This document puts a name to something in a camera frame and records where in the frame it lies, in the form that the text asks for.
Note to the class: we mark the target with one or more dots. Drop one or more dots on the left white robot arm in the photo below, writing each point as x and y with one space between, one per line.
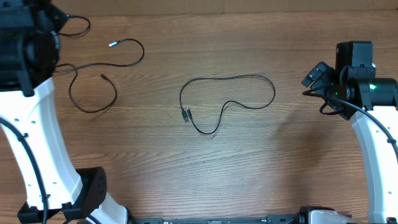
30 47

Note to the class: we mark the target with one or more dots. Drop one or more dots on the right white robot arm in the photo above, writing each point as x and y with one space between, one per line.
352 90

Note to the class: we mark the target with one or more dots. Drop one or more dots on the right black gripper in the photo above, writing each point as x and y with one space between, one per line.
327 74

